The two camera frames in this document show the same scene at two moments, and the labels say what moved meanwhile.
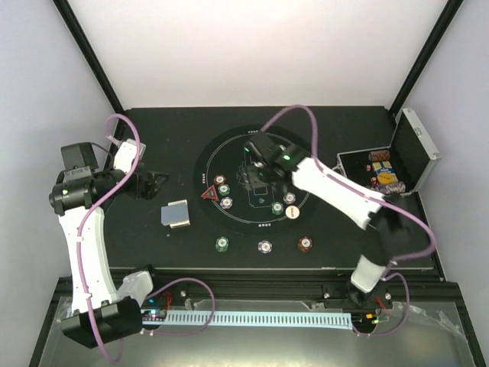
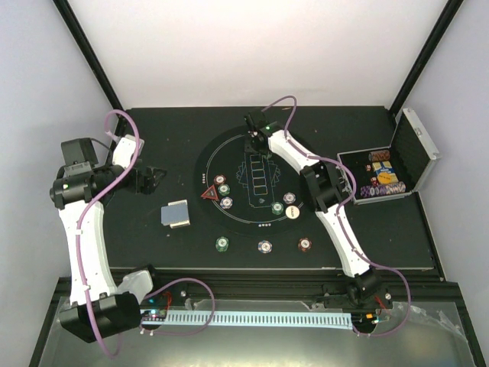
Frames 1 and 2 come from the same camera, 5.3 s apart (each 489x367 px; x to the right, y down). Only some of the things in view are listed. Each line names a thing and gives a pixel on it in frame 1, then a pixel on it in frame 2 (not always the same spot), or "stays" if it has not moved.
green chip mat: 277,208 stays
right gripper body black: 264,173 to 254,147
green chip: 224,189 stays
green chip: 221,244 stays
